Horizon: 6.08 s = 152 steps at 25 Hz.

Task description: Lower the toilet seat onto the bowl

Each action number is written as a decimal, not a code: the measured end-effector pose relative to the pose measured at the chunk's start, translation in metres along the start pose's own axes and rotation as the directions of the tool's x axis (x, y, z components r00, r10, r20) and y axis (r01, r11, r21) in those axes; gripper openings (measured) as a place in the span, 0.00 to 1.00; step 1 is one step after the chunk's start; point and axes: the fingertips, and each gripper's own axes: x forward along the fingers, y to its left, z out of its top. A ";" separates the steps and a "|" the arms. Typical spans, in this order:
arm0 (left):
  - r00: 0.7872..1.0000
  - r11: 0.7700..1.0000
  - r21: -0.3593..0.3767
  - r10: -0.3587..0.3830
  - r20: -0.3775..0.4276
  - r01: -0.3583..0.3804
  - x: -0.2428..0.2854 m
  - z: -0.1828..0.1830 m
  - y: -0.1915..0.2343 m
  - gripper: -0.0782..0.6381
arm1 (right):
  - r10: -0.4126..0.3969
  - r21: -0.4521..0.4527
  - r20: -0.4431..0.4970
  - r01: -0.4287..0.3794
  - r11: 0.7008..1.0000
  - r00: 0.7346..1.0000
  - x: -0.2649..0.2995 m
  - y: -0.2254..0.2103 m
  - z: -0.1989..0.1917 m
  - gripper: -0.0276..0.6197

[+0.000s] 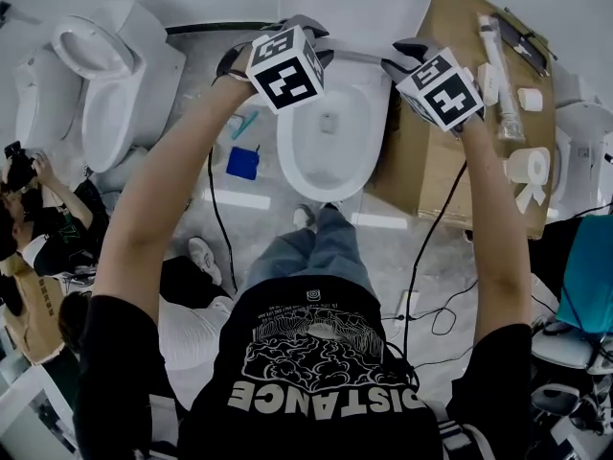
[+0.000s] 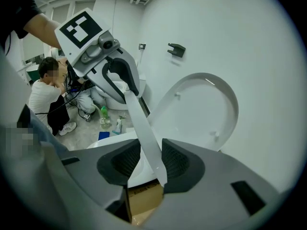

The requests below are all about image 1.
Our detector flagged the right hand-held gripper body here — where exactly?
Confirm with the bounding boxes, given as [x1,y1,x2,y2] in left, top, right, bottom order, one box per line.
[395,47,486,134]

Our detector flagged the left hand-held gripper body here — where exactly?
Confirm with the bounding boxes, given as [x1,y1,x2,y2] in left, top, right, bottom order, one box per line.
[215,25,326,115]

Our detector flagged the person's left forearm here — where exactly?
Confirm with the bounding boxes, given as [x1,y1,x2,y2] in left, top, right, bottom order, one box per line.
[92,77,263,328]

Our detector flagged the person's right forearm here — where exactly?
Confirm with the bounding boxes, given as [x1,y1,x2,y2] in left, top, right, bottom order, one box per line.
[457,115,534,352]

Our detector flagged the white toilet paper roll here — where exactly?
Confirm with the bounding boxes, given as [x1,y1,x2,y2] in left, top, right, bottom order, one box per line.
[507,147,553,187]

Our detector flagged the small white box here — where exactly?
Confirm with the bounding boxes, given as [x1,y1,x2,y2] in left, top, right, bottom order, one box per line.
[477,62,502,107]

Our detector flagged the white plastic pipe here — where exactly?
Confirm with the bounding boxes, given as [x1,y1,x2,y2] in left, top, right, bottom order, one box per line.
[476,11,526,143]

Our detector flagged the teal toothbrush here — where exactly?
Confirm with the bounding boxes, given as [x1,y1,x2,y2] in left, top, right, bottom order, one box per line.
[231,109,261,142]

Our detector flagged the large brown cardboard box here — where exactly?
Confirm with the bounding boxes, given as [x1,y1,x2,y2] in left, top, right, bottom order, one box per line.
[366,0,557,242]

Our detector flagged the small white paper roll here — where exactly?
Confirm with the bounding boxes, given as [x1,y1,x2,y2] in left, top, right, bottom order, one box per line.
[516,87,544,113]

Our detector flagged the black metal stand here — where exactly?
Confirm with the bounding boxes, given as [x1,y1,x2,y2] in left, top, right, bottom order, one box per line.
[490,6,559,78]

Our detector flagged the blue square sponge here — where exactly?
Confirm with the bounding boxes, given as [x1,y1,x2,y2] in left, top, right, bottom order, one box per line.
[225,145,261,181]

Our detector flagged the white paper strips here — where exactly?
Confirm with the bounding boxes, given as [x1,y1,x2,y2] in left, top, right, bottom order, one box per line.
[514,182,549,213]

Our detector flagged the blue jeans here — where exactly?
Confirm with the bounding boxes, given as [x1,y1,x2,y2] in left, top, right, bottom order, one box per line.
[242,202,380,309]

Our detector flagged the white power strip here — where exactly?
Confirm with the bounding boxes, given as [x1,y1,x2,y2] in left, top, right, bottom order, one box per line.
[393,288,421,323]

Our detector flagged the white round stool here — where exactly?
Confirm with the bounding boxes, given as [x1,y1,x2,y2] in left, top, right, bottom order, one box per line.
[531,326,599,371]

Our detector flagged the black and white headset gear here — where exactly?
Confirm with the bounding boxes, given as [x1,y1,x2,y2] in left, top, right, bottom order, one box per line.
[530,380,613,449]

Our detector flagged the black printed t-shirt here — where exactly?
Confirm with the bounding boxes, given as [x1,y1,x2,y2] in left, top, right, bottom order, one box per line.
[72,275,534,460]

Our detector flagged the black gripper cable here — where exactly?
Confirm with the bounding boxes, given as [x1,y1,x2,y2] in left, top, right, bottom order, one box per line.
[206,145,239,295]
[400,159,469,369]

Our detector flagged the white shelf frame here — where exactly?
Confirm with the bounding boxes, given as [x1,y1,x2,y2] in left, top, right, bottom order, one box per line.
[0,364,80,460]

